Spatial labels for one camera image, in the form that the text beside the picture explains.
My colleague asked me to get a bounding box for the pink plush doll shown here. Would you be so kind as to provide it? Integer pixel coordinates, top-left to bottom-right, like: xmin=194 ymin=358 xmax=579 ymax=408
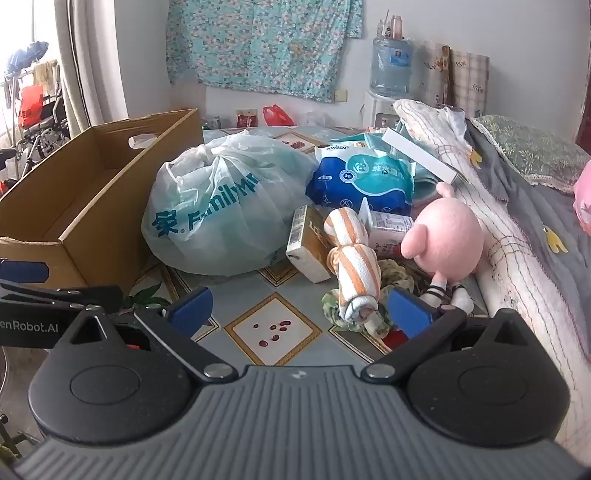
xmin=401 ymin=182 xmax=484 ymax=314

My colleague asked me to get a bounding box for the orange striped towel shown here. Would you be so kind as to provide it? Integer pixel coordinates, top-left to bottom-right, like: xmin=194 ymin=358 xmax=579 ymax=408
xmin=324 ymin=207 xmax=382 ymax=324

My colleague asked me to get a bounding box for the blue white wipes pack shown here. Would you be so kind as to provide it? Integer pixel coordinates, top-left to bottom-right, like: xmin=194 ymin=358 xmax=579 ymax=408
xmin=305 ymin=144 xmax=414 ymax=215

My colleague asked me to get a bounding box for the green camouflage cloth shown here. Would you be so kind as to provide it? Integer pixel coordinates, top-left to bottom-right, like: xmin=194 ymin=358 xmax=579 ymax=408
xmin=322 ymin=259 xmax=416 ymax=339

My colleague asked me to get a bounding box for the brown cardboard box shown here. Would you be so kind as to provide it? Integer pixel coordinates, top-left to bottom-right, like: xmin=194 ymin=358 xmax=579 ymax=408
xmin=1 ymin=109 xmax=204 ymax=292

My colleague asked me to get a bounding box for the white striped fleece blanket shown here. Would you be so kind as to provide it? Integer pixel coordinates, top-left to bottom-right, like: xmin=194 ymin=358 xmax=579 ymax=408
xmin=394 ymin=99 xmax=590 ymax=463

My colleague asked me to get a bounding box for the small milk carton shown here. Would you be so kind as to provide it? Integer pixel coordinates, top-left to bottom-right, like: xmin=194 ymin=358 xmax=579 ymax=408
xmin=358 ymin=198 xmax=414 ymax=259

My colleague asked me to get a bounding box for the FamilyMart plastic bag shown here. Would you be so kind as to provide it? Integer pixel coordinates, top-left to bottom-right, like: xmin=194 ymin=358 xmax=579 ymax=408
xmin=141 ymin=131 xmax=318 ymax=276

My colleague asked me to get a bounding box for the wheelchair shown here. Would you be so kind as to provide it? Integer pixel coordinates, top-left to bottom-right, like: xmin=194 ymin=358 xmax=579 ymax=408
xmin=1 ymin=87 xmax=70 ymax=194

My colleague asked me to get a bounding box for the white gold small box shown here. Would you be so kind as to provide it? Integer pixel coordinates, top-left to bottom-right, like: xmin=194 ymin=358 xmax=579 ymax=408
xmin=286 ymin=205 xmax=332 ymax=284

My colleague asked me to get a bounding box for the grey blanket with ducks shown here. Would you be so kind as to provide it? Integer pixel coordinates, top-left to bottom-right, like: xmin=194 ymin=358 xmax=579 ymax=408
xmin=465 ymin=120 xmax=590 ymax=356

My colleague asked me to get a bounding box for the long white flat box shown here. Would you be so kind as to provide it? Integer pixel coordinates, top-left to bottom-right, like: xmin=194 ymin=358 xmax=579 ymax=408
xmin=382 ymin=128 xmax=466 ymax=184

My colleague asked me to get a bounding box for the white curtain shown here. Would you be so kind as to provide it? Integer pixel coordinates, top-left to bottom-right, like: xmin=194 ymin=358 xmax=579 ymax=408
xmin=54 ymin=0 xmax=128 ymax=137

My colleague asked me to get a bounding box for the floral green pillow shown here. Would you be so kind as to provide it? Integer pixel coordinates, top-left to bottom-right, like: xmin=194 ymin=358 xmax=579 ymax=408
xmin=470 ymin=115 xmax=590 ymax=193

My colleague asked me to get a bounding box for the white water dispenser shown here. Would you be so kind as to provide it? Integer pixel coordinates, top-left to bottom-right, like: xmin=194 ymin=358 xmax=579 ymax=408
xmin=361 ymin=90 xmax=400 ymax=128

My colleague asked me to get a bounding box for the red plastic bag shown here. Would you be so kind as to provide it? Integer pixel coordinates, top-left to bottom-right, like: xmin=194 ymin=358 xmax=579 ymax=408
xmin=263 ymin=104 xmax=296 ymax=126

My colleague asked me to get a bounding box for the water dispenser bottle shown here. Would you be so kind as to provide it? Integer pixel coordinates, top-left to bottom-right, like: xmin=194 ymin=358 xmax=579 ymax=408
xmin=370 ymin=37 xmax=413 ymax=98

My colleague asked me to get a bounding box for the floral teal wall cloth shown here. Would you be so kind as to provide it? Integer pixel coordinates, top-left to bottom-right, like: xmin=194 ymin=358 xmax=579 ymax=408
xmin=166 ymin=0 xmax=363 ymax=103

